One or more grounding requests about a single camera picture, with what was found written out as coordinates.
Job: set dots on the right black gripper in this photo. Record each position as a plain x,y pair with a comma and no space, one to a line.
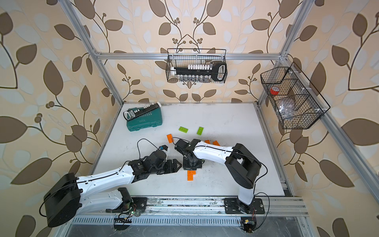
185,166

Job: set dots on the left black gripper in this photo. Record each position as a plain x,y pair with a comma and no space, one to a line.
173,165

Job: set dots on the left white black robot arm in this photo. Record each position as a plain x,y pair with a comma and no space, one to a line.
106,191

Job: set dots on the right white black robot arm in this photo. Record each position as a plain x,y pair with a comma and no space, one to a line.
243,166

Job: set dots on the green lego brick far right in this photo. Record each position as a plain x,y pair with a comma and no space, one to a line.
200,131

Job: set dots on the green lego brick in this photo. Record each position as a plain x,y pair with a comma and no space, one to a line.
200,131
183,129

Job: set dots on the green lego brick far left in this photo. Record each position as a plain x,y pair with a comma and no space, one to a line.
183,129

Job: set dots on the green tool case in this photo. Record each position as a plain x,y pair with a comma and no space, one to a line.
151,119

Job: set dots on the black bit holder on case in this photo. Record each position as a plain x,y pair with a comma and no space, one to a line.
131,114

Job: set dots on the black socket set in basket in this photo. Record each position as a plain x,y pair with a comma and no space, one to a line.
214,72

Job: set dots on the clear plastic bag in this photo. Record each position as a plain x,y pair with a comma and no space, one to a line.
286,107

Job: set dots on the red tape roll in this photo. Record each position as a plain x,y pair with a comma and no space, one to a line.
274,91

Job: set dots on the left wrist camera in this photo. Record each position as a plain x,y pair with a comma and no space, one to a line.
163,148

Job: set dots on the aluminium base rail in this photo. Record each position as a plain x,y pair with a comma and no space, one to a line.
196,211

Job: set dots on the black wire basket back wall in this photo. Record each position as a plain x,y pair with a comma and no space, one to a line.
189,56

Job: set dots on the black wire basket wall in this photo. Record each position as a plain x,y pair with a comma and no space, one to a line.
310,104
189,56

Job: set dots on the black wire basket right wall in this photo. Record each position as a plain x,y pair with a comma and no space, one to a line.
310,104

